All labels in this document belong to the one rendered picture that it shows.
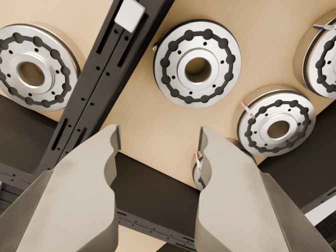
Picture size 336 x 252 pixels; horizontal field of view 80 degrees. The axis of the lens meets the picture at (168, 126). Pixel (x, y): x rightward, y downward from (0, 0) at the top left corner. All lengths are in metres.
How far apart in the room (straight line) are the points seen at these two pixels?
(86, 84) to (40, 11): 0.14
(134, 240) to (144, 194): 0.24
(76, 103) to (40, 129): 0.14
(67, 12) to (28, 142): 0.16
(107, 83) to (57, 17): 0.13
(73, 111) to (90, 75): 0.04
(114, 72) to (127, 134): 0.16
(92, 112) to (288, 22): 0.24
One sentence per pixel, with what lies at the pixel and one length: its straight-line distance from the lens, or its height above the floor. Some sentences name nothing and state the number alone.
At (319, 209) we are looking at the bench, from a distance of 0.82.
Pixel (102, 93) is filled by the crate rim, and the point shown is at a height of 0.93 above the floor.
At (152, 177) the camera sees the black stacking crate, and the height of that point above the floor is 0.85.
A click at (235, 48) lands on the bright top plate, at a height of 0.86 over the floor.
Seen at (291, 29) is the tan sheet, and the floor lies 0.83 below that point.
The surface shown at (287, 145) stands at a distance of 0.34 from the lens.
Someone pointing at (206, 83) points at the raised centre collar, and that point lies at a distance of 0.25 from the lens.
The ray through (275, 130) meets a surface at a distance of 0.33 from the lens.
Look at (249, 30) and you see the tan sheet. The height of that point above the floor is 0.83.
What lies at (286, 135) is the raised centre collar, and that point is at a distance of 0.32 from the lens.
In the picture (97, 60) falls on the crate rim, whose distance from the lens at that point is 0.18.
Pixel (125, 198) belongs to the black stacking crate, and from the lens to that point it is 0.30.
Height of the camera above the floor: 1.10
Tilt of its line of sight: 59 degrees down
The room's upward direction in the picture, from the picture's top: 179 degrees clockwise
